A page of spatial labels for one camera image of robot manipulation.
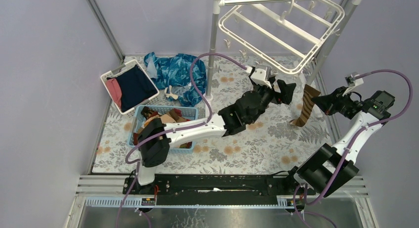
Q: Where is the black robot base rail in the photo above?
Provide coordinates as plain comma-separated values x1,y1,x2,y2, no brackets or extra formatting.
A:
122,174,297,206

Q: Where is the floral patterned table mat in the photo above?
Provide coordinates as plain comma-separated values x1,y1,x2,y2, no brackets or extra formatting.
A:
91,74,331,174

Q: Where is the silver white drying rack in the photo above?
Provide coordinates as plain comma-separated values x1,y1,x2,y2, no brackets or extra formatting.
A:
203,0,362,117

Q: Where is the pink folded garment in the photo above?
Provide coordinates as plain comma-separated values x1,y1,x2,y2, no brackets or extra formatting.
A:
105,78,122,109

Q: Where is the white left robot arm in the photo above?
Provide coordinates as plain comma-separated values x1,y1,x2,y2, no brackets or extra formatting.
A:
134,78,296,194

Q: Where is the white plastic basket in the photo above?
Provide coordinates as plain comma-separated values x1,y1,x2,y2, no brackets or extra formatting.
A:
100,59,160,115

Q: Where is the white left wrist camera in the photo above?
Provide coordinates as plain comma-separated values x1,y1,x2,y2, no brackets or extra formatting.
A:
246,64,276,89

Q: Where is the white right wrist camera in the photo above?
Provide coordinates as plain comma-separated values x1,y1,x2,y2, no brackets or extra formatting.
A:
343,72,364,96

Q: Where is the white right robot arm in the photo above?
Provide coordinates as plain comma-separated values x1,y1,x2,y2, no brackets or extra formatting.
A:
283,87,395,197

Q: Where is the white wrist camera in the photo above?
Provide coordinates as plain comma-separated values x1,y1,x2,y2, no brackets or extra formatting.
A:
343,72,364,96
246,64,276,89

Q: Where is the light blue sock basket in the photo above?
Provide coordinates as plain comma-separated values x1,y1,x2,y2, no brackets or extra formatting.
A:
126,105,199,154

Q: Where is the white clip drying hanger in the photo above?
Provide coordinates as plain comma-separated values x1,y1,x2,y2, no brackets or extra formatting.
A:
218,0,345,75

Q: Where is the pile of assorted socks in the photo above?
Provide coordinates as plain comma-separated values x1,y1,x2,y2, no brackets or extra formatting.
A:
134,107,191,145

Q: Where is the dark navy folded garment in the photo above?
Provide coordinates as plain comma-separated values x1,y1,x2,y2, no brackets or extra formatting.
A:
107,65,158,113

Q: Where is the blue patterned cloth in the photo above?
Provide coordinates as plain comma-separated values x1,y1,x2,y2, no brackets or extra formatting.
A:
144,52,202,107

